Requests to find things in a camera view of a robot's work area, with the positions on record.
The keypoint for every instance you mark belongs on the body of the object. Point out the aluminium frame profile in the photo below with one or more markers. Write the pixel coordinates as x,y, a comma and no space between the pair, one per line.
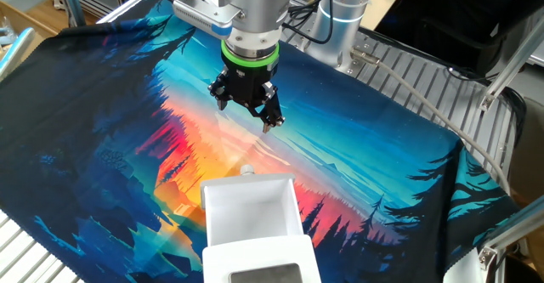
510,68
518,228

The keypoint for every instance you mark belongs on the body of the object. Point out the brown panel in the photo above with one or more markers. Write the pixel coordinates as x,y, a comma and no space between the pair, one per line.
529,155

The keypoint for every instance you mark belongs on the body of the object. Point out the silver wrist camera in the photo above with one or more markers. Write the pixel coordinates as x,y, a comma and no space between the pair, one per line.
200,15

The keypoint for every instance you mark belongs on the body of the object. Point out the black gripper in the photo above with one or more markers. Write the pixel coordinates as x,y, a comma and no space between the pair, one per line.
248,83

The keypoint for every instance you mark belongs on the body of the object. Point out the beige desk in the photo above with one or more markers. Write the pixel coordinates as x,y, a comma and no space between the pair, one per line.
378,11

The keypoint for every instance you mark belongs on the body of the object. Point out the white drawer cabinet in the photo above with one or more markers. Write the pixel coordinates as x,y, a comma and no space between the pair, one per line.
221,257

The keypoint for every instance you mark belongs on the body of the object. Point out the wooden crate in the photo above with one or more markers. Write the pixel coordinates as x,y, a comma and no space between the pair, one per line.
25,21

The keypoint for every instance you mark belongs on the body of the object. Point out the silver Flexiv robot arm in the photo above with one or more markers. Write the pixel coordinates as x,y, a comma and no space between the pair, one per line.
255,2

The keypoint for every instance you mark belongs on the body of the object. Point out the colourful sunset forest cloth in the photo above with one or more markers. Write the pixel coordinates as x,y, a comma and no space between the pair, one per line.
106,126

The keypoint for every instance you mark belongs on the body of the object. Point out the grey aluminium frame rack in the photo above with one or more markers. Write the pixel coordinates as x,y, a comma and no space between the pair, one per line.
72,2

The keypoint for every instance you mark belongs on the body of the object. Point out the silver rounded rail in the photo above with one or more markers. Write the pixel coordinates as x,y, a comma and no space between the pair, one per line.
15,53

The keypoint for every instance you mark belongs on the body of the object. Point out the clear plastic bag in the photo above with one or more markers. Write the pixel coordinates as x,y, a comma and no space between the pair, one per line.
6,32

